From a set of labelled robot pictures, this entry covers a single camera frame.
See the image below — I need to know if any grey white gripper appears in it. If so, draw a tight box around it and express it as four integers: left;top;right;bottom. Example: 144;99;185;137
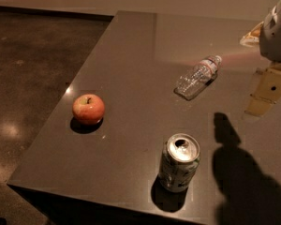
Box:
240;0;281;117

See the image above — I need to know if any clear plastic water bottle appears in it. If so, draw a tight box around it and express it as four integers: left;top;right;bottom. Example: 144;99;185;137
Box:
174;55;222;100

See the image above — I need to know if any green 7up can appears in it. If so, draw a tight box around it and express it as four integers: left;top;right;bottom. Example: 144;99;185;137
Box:
158;133;200;193

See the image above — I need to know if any red apple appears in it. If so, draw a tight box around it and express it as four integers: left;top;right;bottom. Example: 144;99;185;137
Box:
72;94;105;126

